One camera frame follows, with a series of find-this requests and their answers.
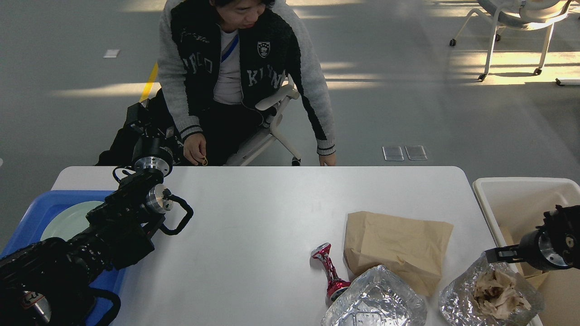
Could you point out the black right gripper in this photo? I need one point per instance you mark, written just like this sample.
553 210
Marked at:
535 248

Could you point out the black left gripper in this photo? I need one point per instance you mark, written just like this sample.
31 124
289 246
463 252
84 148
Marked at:
151 151

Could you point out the brown paper napkin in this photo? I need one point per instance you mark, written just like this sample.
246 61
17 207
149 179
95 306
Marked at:
496 296

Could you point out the small foil piece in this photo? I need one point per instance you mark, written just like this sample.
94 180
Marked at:
459 308

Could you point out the brown paper bag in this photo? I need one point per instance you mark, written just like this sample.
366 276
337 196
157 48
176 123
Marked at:
412 249

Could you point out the light green plate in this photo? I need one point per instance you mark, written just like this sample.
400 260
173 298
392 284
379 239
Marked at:
70 222

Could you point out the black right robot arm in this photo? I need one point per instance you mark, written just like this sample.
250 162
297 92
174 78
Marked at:
563 225

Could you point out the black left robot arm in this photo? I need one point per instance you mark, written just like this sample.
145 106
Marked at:
48 283

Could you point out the person right hand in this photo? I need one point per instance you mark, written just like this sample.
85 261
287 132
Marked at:
194 149

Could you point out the person left hand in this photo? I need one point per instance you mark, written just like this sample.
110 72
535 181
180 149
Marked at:
327 160

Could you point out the cardboard piece in bin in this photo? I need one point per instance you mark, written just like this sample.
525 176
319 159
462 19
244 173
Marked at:
534 276

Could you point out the white plastic bin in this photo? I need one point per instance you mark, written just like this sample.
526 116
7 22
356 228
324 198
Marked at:
519 203

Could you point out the person in grey jacket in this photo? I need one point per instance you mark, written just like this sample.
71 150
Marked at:
219 58

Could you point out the white chair left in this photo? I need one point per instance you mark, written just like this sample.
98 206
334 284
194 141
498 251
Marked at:
269 132

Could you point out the white chair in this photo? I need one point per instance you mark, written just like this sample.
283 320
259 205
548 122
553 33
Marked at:
523 15
269 132

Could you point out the crumpled aluminium foil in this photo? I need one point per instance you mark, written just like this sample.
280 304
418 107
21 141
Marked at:
377 298

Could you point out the right floor outlet plate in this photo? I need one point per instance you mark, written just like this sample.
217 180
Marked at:
416 153

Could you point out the floor outlet plate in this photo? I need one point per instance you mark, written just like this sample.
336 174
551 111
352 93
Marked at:
393 153
416 153

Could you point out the left floor outlet plate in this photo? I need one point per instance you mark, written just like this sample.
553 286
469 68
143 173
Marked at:
393 153

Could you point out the blue plastic tray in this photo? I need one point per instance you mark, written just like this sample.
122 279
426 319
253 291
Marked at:
38 216

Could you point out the crushed red soda can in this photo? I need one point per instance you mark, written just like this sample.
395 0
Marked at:
335 285

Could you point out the white chair top right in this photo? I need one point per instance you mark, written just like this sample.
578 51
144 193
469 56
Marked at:
523 15

